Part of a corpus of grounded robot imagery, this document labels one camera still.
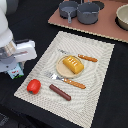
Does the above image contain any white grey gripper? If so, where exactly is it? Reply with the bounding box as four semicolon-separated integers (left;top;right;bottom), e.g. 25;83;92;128
0;40;37;72

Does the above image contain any red toy pepper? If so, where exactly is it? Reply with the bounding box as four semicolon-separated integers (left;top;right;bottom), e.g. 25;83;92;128
27;79;41;94

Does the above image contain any yellow toy pastry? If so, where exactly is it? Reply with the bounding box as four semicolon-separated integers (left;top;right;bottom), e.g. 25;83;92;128
63;56;84;74

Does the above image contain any brown toy sausage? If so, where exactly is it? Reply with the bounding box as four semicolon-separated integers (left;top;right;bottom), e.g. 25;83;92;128
49;84;71;101

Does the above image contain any large grey pot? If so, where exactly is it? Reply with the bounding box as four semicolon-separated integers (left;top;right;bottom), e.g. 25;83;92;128
77;2;100;24

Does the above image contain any small milk carton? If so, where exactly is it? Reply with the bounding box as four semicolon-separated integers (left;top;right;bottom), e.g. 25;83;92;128
8;65;24;79

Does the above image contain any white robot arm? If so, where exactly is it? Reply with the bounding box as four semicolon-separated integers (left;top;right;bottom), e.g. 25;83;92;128
0;0;37;72

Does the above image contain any round beige plate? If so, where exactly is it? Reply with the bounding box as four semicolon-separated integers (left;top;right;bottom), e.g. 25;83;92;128
56;55;84;78

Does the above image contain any beige woven placemat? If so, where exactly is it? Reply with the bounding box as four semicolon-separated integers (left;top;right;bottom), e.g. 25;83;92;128
14;31;114;128

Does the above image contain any small grey saucepan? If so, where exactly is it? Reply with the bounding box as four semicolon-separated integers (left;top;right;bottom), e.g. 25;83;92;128
59;1;78;23

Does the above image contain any pink toy stove board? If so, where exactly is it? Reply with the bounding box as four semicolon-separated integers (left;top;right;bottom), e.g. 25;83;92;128
48;0;128;43

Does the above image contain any cream bowl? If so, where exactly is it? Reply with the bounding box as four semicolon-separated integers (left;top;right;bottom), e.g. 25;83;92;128
116;4;128;30

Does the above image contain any fork with orange handle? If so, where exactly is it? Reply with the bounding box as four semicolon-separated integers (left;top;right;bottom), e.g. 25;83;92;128
45;72;86;89

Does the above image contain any knife with orange handle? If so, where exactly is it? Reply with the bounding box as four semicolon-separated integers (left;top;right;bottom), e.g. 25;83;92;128
58;49;98;62

